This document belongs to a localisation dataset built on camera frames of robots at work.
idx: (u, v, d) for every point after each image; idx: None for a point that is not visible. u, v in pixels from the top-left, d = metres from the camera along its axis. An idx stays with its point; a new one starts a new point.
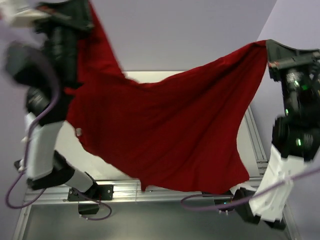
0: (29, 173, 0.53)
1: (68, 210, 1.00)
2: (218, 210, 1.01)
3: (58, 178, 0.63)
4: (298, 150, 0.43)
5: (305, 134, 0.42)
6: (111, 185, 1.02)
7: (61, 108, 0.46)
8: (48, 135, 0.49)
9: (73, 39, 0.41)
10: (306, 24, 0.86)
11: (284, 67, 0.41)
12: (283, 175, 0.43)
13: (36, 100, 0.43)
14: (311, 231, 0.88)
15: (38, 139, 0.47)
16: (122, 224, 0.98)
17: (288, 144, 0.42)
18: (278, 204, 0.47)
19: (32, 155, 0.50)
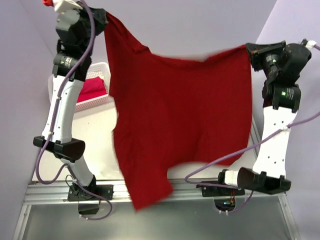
0: (56, 135, 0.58)
1: (68, 210, 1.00)
2: (218, 210, 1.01)
3: (77, 151, 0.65)
4: (285, 102, 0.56)
5: (288, 88, 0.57)
6: (111, 186, 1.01)
7: (86, 66, 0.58)
8: (76, 90, 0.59)
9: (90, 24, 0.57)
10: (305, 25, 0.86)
11: (263, 52, 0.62)
12: (278, 125, 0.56)
13: (66, 61, 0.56)
14: (311, 231, 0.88)
15: (69, 93, 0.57)
16: (122, 224, 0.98)
17: (277, 96, 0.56)
18: (280, 156, 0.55)
19: (62, 112, 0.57)
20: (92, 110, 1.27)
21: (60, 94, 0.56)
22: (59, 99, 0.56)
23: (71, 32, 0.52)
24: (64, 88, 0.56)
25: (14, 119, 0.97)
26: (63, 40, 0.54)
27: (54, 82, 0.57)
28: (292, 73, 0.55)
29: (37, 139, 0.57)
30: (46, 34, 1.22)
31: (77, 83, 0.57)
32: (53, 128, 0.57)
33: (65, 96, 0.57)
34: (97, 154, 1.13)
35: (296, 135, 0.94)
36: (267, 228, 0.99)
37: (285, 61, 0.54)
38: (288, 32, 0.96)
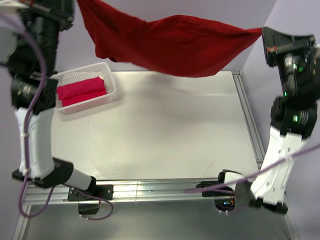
0: (34, 172, 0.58)
1: (68, 210, 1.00)
2: (218, 210, 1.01)
3: (62, 174, 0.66)
4: (296, 127, 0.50)
5: (303, 111, 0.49)
6: (111, 185, 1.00)
7: (53, 92, 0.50)
8: (45, 122, 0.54)
9: (52, 30, 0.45)
10: (308, 25, 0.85)
11: (282, 52, 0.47)
12: (283, 152, 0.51)
13: (24, 89, 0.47)
14: (311, 231, 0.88)
15: (38, 129, 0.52)
16: (122, 224, 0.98)
17: (287, 121, 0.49)
18: (279, 184, 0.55)
19: (35, 149, 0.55)
20: (84, 113, 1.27)
21: (27, 130, 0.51)
22: (27, 136, 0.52)
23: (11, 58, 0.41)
24: (30, 125, 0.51)
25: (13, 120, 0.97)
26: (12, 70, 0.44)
27: (17, 115, 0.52)
28: (311, 96, 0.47)
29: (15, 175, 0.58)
30: None
31: (43, 115, 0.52)
32: (29, 166, 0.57)
33: (33, 132, 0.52)
34: (97, 153, 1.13)
35: None
36: (267, 228, 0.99)
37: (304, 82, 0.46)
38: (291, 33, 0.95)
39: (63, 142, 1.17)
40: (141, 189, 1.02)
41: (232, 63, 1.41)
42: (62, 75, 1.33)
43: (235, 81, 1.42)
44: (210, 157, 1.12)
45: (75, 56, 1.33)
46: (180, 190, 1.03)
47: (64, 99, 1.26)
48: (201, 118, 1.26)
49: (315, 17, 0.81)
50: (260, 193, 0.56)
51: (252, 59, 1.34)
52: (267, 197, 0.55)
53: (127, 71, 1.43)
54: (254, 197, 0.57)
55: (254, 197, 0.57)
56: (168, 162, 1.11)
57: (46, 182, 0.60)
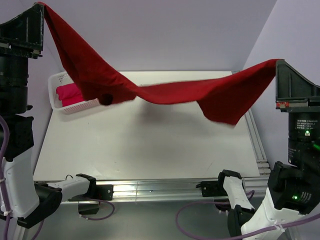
0: (15, 213, 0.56)
1: (69, 210, 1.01)
2: (218, 210, 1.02)
3: (48, 208, 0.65)
4: (295, 204, 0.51)
5: (303, 192, 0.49)
6: (111, 185, 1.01)
7: (23, 133, 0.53)
8: (20, 165, 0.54)
9: (16, 65, 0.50)
10: (309, 24, 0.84)
11: (296, 111, 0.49)
12: (275, 221, 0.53)
13: None
14: (311, 231, 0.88)
15: (12, 173, 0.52)
16: (122, 224, 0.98)
17: (286, 198, 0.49)
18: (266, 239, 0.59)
19: (13, 191, 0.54)
20: (80, 113, 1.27)
21: (2, 176, 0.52)
22: (2, 181, 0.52)
23: None
24: (4, 169, 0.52)
25: None
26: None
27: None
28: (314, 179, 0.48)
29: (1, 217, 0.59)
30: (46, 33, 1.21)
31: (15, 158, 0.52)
32: (9, 207, 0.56)
33: (10, 175, 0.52)
34: (97, 153, 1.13)
35: None
36: None
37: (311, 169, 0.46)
38: (292, 33, 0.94)
39: (62, 142, 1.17)
40: (141, 189, 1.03)
41: (232, 62, 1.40)
42: (62, 75, 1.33)
43: None
44: (210, 157, 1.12)
45: None
46: (180, 190, 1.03)
47: (65, 99, 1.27)
48: (200, 118, 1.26)
49: (315, 16, 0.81)
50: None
51: (252, 59, 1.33)
52: None
53: (127, 70, 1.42)
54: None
55: None
56: (168, 162, 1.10)
57: (30, 217, 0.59)
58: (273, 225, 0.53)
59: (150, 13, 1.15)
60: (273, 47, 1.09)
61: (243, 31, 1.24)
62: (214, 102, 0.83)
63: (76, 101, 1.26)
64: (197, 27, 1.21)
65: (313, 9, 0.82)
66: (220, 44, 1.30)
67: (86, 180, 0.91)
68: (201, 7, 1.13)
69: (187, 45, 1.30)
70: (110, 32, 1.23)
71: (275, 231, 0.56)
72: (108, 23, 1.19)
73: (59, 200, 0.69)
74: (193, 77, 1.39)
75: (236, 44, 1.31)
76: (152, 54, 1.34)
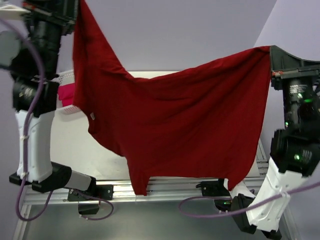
0: (32, 176, 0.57)
1: (68, 210, 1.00)
2: (218, 210, 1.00)
3: (59, 179, 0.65)
4: (296, 165, 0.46)
5: (304, 150, 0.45)
6: (111, 185, 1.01)
7: (52, 93, 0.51)
8: (45, 125, 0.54)
9: (55, 35, 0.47)
10: (308, 25, 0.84)
11: (289, 78, 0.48)
12: (280, 189, 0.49)
13: (26, 92, 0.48)
14: (311, 231, 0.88)
15: (37, 130, 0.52)
16: (122, 224, 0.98)
17: (287, 158, 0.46)
18: (274, 214, 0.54)
19: (34, 152, 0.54)
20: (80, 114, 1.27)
21: (28, 132, 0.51)
22: (26, 139, 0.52)
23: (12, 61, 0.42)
24: (30, 125, 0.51)
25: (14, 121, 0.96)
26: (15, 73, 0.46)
27: (18, 116, 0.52)
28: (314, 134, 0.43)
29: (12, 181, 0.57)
30: None
31: (42, 115, 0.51)
32: (27, 169, 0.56)
33: (33, 134, 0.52)
34: (96, 154, 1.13)
35: None
36: None
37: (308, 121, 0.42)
38: (292, 33, 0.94)
39: (62, 142, 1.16)
40: None
41: None
42: (62, 75, 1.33)
43: None
44: None
45: None
46: (180, 190, 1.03)
47: (65, 99, 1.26)
48: None
49: (315, 17, 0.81)
50: (254, 221, 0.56)
51: None
52: (261, 225, 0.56)
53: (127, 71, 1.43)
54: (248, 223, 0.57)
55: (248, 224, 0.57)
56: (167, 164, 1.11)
57: (43, 184, 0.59)
58: (277, 192, 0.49)
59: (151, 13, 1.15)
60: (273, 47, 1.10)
61: (243, 31, 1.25)
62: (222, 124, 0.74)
63: None
64: (197, 27, 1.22)
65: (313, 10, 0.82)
66: (220, 45, 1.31)
67: (89, 176, 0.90)
68: (202, 8, 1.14)
69: (187, 46, 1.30)
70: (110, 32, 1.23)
71: (282, 201, 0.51)
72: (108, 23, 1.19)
73: (68, 172, 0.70)
74: None
75: (236, 45, 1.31)
76: (152, 55, 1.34)
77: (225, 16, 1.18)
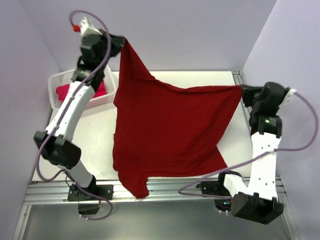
0: (60, 130, 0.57)
1: (68, 210, 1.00)
2: (218, 210, 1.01)
3: (75, 152, 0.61)
4: (270, 129, 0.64)
5: (270, 117, 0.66)
6: (111, 185, 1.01)
7: (100, 78, 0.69)
8: (88, 96, 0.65)
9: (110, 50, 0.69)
10: (310, 26, 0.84)
11: (252, 90, 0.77)
12: (265, 148, 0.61)
13: (85, 73, 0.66)
14: (311, 232, 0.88)
15: (82, 95, 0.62)
16: (122, 224, 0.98)
17: (261, 123, 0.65)
18: (269, 178, 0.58)
19: (73, 110, 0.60)
20: None
21: (75, 94, 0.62)
22: (73, 97, 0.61)
23: (90, 49, 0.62)
24: (79, 91, 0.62)
25: (14, 122, 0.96)
26: (85, 56, 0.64)
27: (71, 86, 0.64)
28: (272, 106, 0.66)
29: (36, 136, 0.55)
30: (46, 33, 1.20)
31: (91, 88, 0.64)
32: (59, 123, 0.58)
33: (79, 96, 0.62)
34: (97, 153, 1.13)
35: (296, 136, 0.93)
36: (265, 227, 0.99)
37: (265, 96, 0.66)
38: (293, 34, 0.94)
39: None
40: None
41: (232, 62, 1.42)
42: (61, 75, 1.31)
43: (235, 81, 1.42)
44: None
45: (76, 56, 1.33)
46: (180, 190, 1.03)
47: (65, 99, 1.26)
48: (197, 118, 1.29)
49: (315, 17, 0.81)
50: (255, 188, 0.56)
51: (252, 59, 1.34)
52: (261, 191, 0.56)
53: None
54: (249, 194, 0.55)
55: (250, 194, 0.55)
56: None
57: (68, 145, 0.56)
58: (266, 149, 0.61)
59: (152, 15, 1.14)
60: (274, 48, 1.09)
61: (244, 32, 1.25)
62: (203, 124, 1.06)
63: None
64: (198, 27, 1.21)
65: (314, 11, 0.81)
66: (220, 45, 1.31)
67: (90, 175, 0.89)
68: (203, 9, 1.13)
69: (187, 46, 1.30)
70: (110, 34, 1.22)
71: (270, 159, 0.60)
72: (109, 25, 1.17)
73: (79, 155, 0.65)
74: (193, 77, 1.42)
75: (236, 45, 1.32)
76: (152, 55, 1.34)
77: (226, 17, 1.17)
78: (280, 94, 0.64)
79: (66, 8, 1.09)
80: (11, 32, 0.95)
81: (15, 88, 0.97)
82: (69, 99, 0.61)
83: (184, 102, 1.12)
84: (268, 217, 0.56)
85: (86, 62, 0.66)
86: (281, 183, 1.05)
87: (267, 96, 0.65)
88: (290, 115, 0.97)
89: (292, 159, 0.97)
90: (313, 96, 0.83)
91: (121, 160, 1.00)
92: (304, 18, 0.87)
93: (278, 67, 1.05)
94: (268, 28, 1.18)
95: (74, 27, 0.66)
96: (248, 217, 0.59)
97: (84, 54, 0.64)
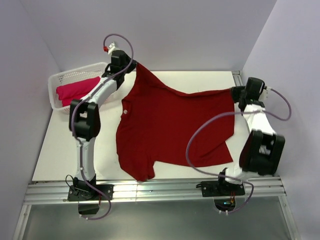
0: (92, 100, 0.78)
1: (68, 210, 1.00)
2: (218, 210, 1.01)
3: (96, 126, 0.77)
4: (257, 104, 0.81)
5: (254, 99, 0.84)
6: (111, 185, 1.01)
7: (120, 78, 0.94)
8: (111, 88, 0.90)
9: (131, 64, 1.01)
10: (310, 27, 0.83)
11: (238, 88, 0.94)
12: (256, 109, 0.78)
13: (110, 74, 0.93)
14: (311, 232, 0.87)
15: (110, 84, 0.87)
16: (122, 225, 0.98)
17: (248, 102, 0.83)
18: (265, 122, 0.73)
19: (101, 91, 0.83)
20: None
21: (105, 82, 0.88)
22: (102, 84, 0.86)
23: (118, 58, 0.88)
24: (108, 81, 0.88)
25: (15, 123, 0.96)
26: (113, 62, 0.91)
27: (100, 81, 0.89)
28: (255, 92, 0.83)
29: (73, 102, 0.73)
30: (46, 34, 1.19)
31: (115, 83, 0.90)
32: (93, 95, 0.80)
33: (108, 84, 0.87)
34: (97, 153, 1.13)
35: (296, 137, 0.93)
36: (265, 227, 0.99)
37: (249, 86, 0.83)
38: (293, 35, 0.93)
39: (63, 142, 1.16)
40: (141, 188, 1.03)
41: (232, 62, 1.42)
42: (62, 75, 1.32)
43: (235, 81, 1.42)
44: None
45: (76, 56, 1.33)
46: (180, 190, 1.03)
47: (65, 99, 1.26)
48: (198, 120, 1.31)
49: (315, 17, 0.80)
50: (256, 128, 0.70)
51: (252, 59, 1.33)
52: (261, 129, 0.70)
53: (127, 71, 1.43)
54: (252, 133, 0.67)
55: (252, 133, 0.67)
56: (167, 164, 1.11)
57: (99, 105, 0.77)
58: (257, 110, 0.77)
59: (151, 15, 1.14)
60: (273, 48, 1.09)
61: (244, 32, 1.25)
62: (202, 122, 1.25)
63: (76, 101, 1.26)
64: (198, 28, 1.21)
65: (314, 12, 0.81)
66: (220, 45, 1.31)
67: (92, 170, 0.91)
68: (202, 9, 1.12)
69: (187, 46, 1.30)
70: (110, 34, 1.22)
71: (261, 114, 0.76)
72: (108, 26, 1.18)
73: (97, 135, 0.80)
74: (193, 77, 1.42)
75: (236, 45, 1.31)
76: (151, 55, 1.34)
77: (226, 17, 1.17)
78: (261, 81, 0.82)
79: (65, 8, 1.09)
80: (10, 32, 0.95)
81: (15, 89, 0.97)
82: (100, 84, 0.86)
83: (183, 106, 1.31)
84: (275, 153, 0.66)
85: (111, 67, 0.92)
86: (281, 184, 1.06)
87: (250, 85, 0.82)
88: (290, 116, 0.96)
89: (292, 160, 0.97)
90: (313, 97, 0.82)
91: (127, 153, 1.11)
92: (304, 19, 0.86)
93: (278, 68, 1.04)
94: (268, 28, 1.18)
95: (105, 48, 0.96)
96: (259, 163, 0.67)
97: (112, 63, 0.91)
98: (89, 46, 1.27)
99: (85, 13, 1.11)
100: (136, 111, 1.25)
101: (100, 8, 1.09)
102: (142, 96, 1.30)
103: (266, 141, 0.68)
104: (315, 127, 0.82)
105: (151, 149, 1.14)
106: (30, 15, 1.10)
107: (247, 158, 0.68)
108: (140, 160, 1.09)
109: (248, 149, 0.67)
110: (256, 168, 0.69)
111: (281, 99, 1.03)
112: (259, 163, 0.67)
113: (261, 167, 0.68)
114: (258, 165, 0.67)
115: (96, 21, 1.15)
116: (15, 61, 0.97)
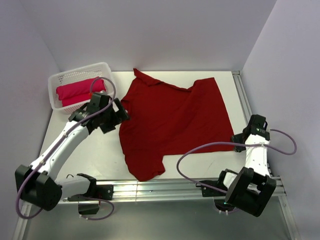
0: (45, 167, 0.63)
1: (68, 210, 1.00)
2: (218, 210, 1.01)
3: (51, 198, 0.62)
4: (261, 134, 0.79)
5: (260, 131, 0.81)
6: (111, 186, 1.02)
7: (93, 125, 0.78)
8: (81, 135, 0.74)
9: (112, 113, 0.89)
10: (308, 30, 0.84)
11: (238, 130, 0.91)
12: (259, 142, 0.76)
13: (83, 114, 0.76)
14: (311, 232, 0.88)
15: (76, 134, 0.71)
16: (122, 225, 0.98)
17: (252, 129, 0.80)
18: (263, 161, 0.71)
19: (59, 152, 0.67)
20: None
21: (71, 131, 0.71)
22: (66, 136, 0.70)
23: (99, 97, 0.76)
24: (74, 130, 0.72)
25: (15, 124, 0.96)
26: (91, 103, 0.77)
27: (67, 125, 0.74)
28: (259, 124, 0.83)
29: (19, 170, 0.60)
30: (46, 33, 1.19)
31: (82, 130, 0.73)
32: (46, 159, 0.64)
33: (73, 134, 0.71)
34: (96, 153, 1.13)
35: (296, 136, 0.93)
36: (266, 227, 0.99)
37: (251, 119, 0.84)
38: (292, 36, 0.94)
39: None
40: (141, 188, 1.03)
41: (232, 63, 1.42)
42: (62, 76, 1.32)
43: (235, 81, 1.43)
44: (209, 157, 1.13)
45: (76, 56, 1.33)
46: (180, 190, 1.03)
47: (64, 99, 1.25)
48: (202, 112, 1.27)
49: (316, 16, 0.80)
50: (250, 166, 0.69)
51: (251, 60, 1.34)
52: (256, 169, 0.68)
53: (127, 71, 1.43)
54: (244, 170, 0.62)
55: (244, 170, 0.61)
56: (167, 163, 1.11)
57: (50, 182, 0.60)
58: (258, 143, 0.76)
59: (151, 16, 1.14)
60: (273, 49, 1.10)
61: (244, 33, 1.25)
62: (202, 115, 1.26)
63: (75, 101, 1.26)
64: (197, 29, 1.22)
65: (313, 14, 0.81)
66: (220, 46, 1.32)
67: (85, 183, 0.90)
68: (202, 10, 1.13)
69: (187, 46, 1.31)
70: (110, 35, 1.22)
71: (262, 150, 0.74)
72: (109, 27, 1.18)
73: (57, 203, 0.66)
74: (194, 77, 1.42)
75: (236, 46, 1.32)
76: (152, 55, 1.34)
77: (226, 18, 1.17)
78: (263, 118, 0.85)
79: (64, 7, 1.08)
80: (9, 31, 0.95)
81: (15, 90, 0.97)
82: (62, 134, 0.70)
83: (181, 99, 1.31)
84: (263, 196, 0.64)
85: (88, 109, 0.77)
86: (281, 184, 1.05)
87: (253, 116, 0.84)
88: (289, 115, 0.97)
89: (292, 160, 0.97)
90: (313, 98, 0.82)
91: (130, 153, 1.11)
92: (303, 21, 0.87)
93: (278, 68, 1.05)
94: (266, 30, 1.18)
95: None
96: (245, 201, 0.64)
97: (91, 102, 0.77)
98: (89, 47, 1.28)
99: (84, 12, 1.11)
100: (136, 111, 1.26)
101: (100, 7, 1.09)
102: (140, 96, 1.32)
103: (258, 181, 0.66)
104: (315, 127, 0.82)
105: (155, 145, 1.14)
106: (31, 16, 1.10)
107: (233, 193, 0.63)
108: (144, 159, 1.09)
109: (237, 185, 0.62)
110: (241, 207, 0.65)
111: (281, 99, 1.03)
112: (244, 202, 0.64)
113: (245, 207, 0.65)
114: (244, 203, 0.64)
115: (96, 22, 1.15)
116: (15, 62, 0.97)
